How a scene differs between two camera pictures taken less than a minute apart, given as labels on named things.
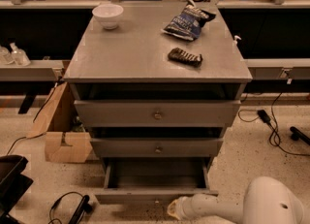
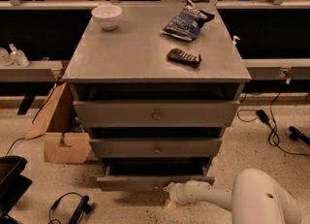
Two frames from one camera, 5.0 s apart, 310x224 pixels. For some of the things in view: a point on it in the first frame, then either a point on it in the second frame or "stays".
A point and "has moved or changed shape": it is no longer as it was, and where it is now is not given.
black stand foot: x=297 y=135 stays
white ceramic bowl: x=108 y=15 stays
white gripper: x=186 y=206 -> x=177 y=194
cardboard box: x=64 y=140 stays
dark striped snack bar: x=178 y=55 stays
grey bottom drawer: x=154 y=180 has moved or changed shape
